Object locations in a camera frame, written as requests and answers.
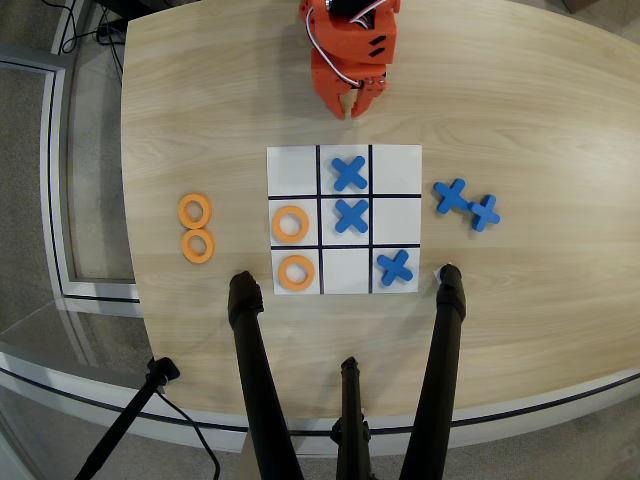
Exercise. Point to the white tic-tac-toe grid sheet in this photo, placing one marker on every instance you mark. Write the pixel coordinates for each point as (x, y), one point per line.
(397, 170)

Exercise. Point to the blue foam cross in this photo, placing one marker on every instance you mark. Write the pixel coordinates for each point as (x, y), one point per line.
(352, 215)
(485, 213)
(452, 195)
(350, 173)
(395, 267)

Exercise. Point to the small white tag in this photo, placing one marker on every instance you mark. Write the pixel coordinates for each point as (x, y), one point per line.
(436, 274)

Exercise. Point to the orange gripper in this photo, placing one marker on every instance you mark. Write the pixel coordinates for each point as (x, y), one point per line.
(334, 80)

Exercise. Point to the black tripod leg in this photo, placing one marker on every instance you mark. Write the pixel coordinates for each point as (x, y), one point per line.
(442, 350)
(252, 350)
(352, 415)

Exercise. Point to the grey metal floor frame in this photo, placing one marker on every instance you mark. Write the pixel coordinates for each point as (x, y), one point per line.
(55, 175)

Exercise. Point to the thin black stand pole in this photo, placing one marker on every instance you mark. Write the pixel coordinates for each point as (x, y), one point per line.
(135, 410)

